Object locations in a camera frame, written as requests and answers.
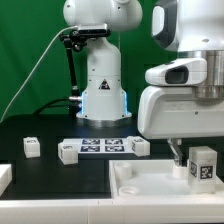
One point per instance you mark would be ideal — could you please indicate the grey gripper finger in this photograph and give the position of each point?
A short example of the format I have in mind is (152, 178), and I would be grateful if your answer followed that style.
(176, 151)

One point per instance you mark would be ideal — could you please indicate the white square table top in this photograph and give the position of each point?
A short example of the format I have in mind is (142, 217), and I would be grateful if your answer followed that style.
(152, 179)

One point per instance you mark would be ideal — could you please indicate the white left fence block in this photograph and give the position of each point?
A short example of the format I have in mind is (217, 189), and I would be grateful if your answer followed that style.
(5, 177)

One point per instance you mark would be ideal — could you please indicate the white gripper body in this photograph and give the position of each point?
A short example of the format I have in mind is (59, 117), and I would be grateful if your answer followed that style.
(184, 99)

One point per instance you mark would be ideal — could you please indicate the fiducial marker sheet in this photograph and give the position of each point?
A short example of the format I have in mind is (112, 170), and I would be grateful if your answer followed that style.
(99, 145)

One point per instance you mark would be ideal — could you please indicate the grey camera on mount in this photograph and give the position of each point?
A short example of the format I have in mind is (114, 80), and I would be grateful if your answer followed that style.
(91, 31)

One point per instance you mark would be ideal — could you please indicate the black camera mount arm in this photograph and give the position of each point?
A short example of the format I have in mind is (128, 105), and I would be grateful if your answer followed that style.
(71, 63)

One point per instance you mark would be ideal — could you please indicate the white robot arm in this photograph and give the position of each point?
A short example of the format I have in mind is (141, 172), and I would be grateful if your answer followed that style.
(192, 28)

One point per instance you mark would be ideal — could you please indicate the white front fence rail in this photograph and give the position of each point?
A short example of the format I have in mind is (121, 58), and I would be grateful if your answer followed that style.
(106, 212)

